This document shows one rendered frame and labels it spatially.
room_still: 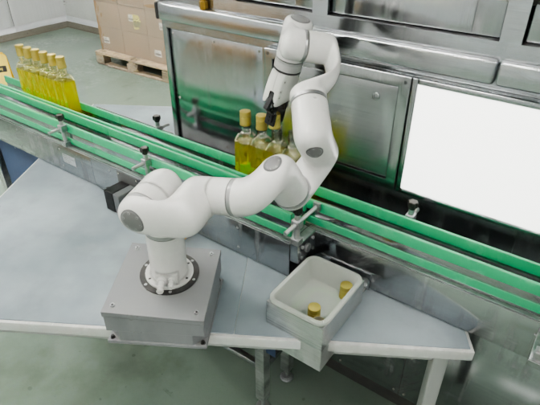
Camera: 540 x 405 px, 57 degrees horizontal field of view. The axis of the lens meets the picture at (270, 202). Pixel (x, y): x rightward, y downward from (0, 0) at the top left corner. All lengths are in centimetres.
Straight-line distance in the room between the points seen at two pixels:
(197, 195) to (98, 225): 79
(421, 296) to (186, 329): 62
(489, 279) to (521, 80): 47
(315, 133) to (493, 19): 51
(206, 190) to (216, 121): 80
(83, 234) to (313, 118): 98
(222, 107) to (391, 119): 66
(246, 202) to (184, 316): 37
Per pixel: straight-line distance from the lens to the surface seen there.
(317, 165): 112
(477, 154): 136
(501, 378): 180
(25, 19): 763
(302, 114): 108
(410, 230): 142
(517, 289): 132
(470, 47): 131
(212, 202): 106
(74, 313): 148
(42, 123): 220
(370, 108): 142
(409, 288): 141
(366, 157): 149
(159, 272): 129
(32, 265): 169
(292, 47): 120
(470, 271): 133
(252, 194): 101
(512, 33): 129
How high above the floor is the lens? 174
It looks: 33 degrees down
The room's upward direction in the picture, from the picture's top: straight up
